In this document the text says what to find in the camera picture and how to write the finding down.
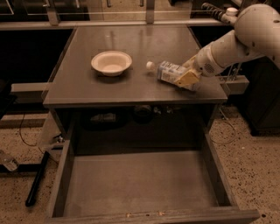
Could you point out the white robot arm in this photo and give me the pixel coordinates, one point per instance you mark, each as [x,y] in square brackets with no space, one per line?
[256,34]

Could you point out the open grey top drawer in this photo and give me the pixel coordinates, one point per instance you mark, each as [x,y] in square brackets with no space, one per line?
[171,187]

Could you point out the grey metal rail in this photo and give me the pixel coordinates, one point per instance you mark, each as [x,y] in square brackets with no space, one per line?
[10,26]

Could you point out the white paper bowl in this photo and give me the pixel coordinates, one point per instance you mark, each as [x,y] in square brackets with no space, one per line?
[111,63]

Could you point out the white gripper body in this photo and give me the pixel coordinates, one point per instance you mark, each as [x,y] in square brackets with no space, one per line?
[205,63]

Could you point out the clear bottle on floor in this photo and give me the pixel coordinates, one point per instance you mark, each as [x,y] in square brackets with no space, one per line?
[8,161]

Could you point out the blue label plastic bottle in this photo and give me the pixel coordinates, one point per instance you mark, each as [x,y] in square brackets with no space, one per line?
[169,72]

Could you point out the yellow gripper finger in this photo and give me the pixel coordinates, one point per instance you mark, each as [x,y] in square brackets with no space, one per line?
[192,76]
[189,63]

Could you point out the grey cabinet table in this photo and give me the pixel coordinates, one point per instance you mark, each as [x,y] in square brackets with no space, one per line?
[76,85]

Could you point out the black pole on floor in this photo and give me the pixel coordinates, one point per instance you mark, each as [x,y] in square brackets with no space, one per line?
[31,199]

